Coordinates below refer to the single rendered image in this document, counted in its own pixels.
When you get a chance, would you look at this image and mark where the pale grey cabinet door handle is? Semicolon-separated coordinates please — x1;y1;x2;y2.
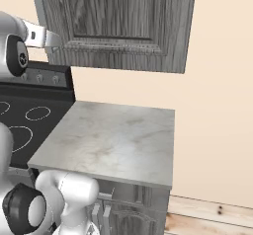
33;0;50;30

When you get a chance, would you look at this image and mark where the grey drawer handle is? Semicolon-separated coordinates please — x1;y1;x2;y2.
98;188;116;201

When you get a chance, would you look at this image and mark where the black stove with hob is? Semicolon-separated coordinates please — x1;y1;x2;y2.
0;60;77;170

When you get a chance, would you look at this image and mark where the grey wood wall cabinet door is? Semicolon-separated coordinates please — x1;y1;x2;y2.
32;0;199;75

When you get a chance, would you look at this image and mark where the grey wood base cabinet door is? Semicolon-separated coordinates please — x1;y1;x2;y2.
108;198;160;235

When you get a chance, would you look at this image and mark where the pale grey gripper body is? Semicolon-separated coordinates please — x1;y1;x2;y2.
43;29;64;54

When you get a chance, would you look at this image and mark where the grey base cabinet door handle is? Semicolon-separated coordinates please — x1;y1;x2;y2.
91;202;101;229
102;204;112;235

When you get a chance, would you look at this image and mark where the grey wood drawer front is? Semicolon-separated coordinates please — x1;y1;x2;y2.
94;179;146;204

